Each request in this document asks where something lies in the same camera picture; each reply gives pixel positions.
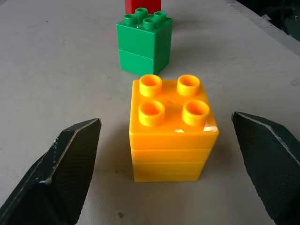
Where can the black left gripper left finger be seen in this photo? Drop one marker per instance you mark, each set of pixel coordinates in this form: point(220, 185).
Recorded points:
point(63, 168)

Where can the yellow studded building block cube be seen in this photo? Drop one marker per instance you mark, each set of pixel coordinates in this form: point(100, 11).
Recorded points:
point(172, 143)

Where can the red building block cube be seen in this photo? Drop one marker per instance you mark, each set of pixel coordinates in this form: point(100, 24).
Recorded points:
point(150, 5)

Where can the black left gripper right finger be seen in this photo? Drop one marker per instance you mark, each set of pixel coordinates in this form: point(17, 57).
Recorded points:
point(269, 159)

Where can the green studded building block cube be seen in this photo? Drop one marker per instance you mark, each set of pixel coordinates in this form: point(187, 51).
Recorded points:
point(143, 44)

